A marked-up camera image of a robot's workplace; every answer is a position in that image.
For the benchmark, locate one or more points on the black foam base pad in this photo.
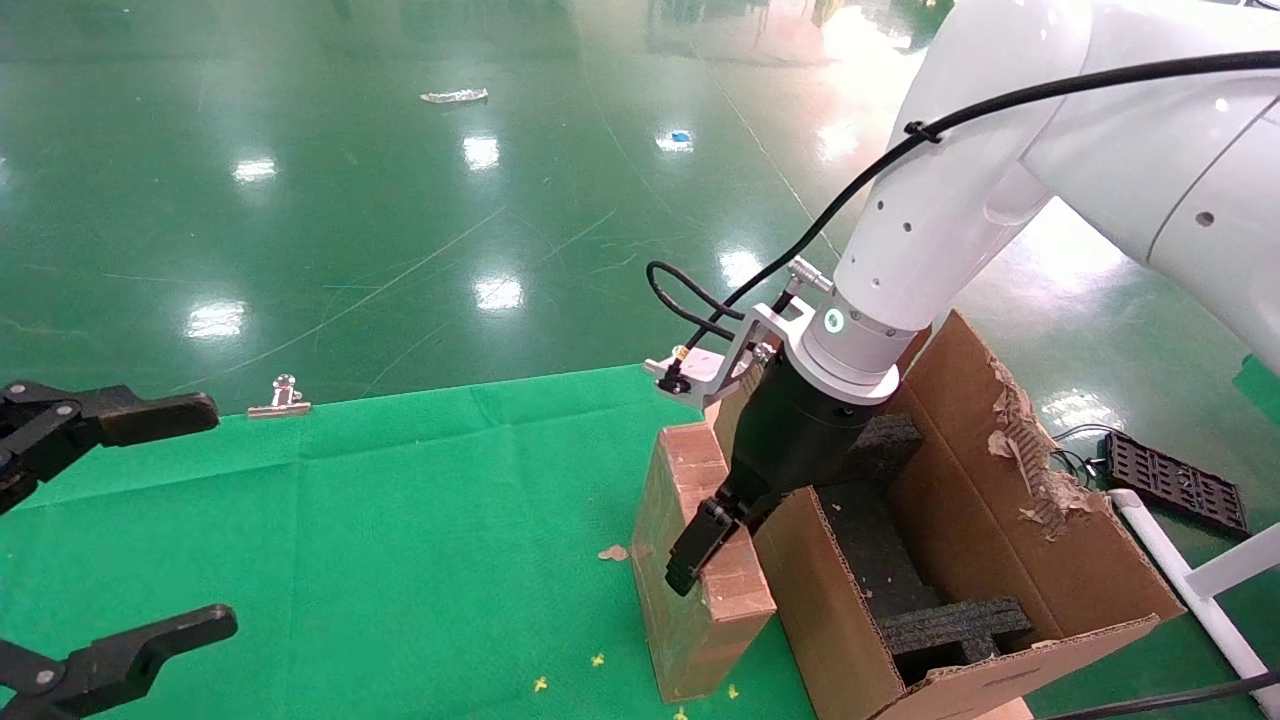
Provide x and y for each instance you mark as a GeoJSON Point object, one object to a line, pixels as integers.
{"type": "Point", "coordinates": [875, 550]}

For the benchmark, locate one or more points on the white tube frame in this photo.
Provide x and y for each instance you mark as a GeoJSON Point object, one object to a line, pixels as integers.
{"type": "Point", "coordinates": [1215, 610]}

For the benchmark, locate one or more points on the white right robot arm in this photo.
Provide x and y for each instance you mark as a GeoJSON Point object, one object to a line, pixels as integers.
{"type": "Point", "coordinates": [950, 200]}

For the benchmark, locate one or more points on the black slotted plastic tray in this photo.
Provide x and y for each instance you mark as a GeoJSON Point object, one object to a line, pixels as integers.
{"type": "Point", "coordinates": [1175, 482]}

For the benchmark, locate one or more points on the green sheet corner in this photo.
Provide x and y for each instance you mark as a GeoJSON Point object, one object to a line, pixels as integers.
{"type": "Point", "coordinates": [1262, 392]}

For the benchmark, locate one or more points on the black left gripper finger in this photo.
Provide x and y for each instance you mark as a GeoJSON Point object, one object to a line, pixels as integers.
{"type": "Point", "coordinates": [150, 415]}
{"type": "Point", "coordinates": [130, 655]}

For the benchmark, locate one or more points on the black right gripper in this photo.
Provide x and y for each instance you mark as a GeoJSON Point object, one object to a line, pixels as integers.
{"type": "Point", "coordinates": [790, 440]}

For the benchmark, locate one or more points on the notched black foam block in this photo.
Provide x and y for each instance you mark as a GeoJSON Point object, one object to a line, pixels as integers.
{"type": "Point", "coordinates": [890, 445]}

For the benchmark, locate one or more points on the small brown cardboard box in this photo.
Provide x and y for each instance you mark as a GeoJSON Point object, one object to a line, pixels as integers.
{"type": "Point", "coordinates": [700, 630]}

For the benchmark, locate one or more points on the green table cloth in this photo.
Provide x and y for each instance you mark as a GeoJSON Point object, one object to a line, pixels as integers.
{"type": "Point", "coordinates": [350, 520]}

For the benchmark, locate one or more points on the silver binder clip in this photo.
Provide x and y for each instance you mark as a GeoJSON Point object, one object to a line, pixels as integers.
{"type": "Point", "coordinates": [280, 400]}

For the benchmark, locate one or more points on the silver camera mount bracket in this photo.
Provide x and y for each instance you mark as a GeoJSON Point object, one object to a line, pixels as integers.
{"type": "Point", "coordinates": [720, 370]}

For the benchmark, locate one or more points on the white plastic wrapper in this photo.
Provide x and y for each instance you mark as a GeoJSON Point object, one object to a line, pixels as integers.
{"type": "Point", "coordinates": [455, 96]}

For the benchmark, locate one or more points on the large open cardboard carton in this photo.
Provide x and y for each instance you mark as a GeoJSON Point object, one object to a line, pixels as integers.
{"type": "Point", "coordinates": [1040, 560]}

